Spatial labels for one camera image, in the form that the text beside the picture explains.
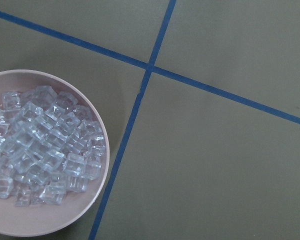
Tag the pink bowl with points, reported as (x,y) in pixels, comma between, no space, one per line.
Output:
(42,219)

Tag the clear ice cubes pile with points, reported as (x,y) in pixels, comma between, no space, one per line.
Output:
(49,146)

